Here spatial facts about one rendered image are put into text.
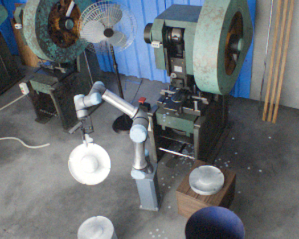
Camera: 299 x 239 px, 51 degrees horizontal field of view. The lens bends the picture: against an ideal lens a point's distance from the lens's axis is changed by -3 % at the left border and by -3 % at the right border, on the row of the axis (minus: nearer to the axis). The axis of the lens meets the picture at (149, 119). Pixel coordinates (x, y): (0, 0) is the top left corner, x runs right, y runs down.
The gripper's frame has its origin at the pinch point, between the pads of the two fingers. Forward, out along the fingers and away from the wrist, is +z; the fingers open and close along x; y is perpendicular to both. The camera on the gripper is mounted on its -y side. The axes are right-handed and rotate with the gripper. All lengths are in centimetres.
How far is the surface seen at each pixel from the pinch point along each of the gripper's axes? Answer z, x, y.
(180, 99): -28, 66, 82
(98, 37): -106, 79, 20
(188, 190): 50, 50, 68
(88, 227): 61, 43, -17
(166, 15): -95, 32, 81
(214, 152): 27, 118, 114
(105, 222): 60, 44, -4
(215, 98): -26, 87, 120
